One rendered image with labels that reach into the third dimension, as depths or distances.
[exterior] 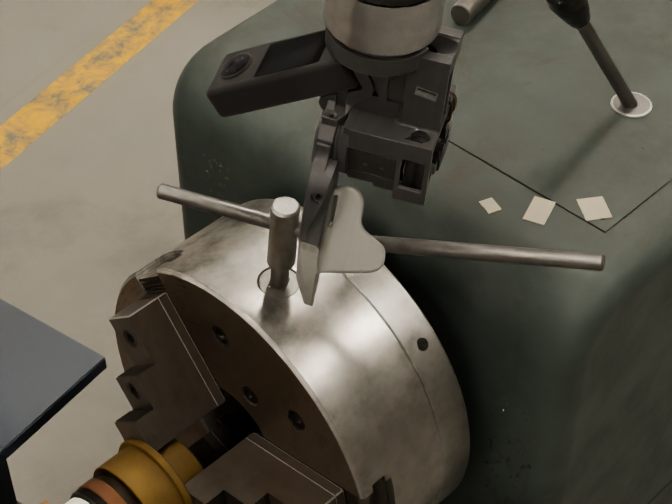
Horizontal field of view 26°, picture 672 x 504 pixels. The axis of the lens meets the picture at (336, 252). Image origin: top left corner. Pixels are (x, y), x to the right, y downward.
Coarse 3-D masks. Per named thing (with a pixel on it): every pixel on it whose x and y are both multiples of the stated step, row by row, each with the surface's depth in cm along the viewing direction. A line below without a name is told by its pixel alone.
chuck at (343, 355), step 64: (192, 256) 118; (256, 256) 116; (192, 320) 118; (256, 320) 111; (320, 320) 112; (256, 384) 115; (320, 384) 110; (384, 384) 113; (320, 448) 113; (384, 448) 113
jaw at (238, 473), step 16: (240, 448) 118; (256, 448) 118; (272, 448) 118; (224, 464) 117; (240, 464) 117; (256, 464) 117; (272, 464) 116; (288, 464) 116; (304, 464) 116; (192, 480) 116; (208, 480) 116; (224, 480) 116; (240, 480) 115; (256, 480) 115; (272, 480) 115; (288, 480) 115; (304, 480) 115; (320, 480) 114; (192, 496) 115; (208, 496) 114; (224, 496) 115; (240, 496) 114; (256, 496) 114; (272, 496) 114; (288, 496) 113; (304, 496) 113; (320, 496) 113; (336, 496) 113; (352, 496) 113; (368, 496) 114; (384, 496) 115
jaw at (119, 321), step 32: (160, 288) 119; (128, 320) 117; (160, 320) 118; (128, 352) 120; (160, 352) 118; (192, 352) 119; (128, 384) 119; (160, 384) 117; (192, 384) 119; (128, 416) 118; (160, 416) 117; (192, 416) 119
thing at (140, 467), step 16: (128, 448) 117; (144, 448) 116; (160, 448) 118; (176, 448) 118; (112, 464) 116; (128, 464) 115; (144, 464) 115; (160, 464) 115; (176, 464) 117; (192, 464) 117; (96, 480) 115; (112, 480) 115; (128, 480) 114; (144, 480) 114; (160, 480) 114; (176, 480) 114; (80, 496) 114; (96, 496) 113; (112, 496) 113; (128, 496) 114; (144, 496) 113; (160, 496) 114; (176, 496) 115
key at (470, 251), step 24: (168, 192) 110; (192, 192) 110; (240, 216) 109; (264, 216) 109; (384, 240) 107; (408, 240) 106; (432, 240) 106; (528, 264) 104; (552, 264) 103; (576, 264) 102; (600, 264) 102
